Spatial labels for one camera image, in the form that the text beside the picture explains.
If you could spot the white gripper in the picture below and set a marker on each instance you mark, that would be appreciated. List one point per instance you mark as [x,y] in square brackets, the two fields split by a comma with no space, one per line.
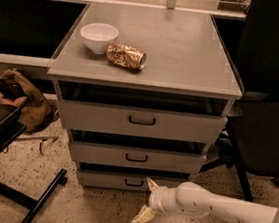
[159,199]

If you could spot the grey bottom drawer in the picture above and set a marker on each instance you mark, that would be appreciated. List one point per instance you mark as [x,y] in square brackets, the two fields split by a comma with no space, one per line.
[111,180]

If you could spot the grey drawer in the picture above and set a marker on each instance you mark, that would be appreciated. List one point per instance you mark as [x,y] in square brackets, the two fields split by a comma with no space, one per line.
[126,156]
[140,122]
[111,180]

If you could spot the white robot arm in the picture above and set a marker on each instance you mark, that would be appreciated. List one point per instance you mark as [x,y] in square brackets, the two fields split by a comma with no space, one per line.
[193,200]

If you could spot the grey middle drawer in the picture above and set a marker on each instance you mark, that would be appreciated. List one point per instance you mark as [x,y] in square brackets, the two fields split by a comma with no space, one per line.
[126,156]

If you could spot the grey top drawer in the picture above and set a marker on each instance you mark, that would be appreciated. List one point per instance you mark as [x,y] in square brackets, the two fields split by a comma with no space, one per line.
[140,122]

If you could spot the grey drawer cabinet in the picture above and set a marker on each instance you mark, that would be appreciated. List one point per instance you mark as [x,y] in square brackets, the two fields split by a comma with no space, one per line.
[186,70]

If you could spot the black office chair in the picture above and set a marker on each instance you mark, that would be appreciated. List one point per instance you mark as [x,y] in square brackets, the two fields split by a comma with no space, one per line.
[251,141]

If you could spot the crushed golden can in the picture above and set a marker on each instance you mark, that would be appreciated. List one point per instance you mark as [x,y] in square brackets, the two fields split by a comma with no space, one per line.
[126,56]

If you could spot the white bowl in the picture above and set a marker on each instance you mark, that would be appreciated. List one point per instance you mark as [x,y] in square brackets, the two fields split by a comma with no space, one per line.
[97,37]

